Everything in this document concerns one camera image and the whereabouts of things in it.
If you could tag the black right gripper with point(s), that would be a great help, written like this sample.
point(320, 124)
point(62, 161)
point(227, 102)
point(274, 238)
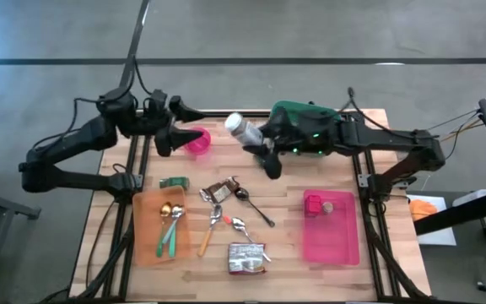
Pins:
point(310, 131)

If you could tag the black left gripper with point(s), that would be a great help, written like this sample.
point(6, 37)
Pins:
point(154, 118)

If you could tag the glass spice jar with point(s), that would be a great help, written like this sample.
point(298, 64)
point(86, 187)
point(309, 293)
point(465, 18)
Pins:
point(243, 128)

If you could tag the green-label herb jar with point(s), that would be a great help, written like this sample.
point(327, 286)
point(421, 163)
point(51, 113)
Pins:
point(174, 182)

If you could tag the red box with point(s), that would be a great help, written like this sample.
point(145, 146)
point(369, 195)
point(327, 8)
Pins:
point(312, 205)

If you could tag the pink plastic tray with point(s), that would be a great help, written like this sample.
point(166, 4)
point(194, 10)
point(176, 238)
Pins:
point(331, 240)

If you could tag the orange plastic tray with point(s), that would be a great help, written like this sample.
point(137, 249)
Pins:
point(146, 240)

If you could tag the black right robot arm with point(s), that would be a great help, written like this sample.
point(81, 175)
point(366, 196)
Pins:
point(386, 135)

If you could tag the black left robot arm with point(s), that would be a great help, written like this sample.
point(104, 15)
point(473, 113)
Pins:
point(82, 135)

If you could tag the pink plastic bowl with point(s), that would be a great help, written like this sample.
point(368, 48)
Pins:
point(201, 145)

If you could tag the black spoon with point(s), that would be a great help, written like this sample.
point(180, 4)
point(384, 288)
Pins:
point(241, 194)

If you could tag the brown chocolate wrapper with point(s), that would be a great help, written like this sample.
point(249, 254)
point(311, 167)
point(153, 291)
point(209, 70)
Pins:
point(222, 192)

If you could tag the all-silver spoon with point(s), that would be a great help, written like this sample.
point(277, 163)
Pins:
point(238, 224)

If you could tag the orange object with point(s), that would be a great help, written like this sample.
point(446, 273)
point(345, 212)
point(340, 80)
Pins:
point(422, 210)

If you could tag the white paper sheet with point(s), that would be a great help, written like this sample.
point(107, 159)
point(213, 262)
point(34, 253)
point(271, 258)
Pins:
point(437, 236)

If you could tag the white container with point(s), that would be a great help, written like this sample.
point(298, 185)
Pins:
point(471, 197)

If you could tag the black aluminium rig frame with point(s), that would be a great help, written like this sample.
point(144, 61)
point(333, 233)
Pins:
point(215, 113)

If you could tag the silver corner bracket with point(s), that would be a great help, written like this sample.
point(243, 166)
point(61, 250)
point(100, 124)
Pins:
point(138, 180)
point(363, 180)

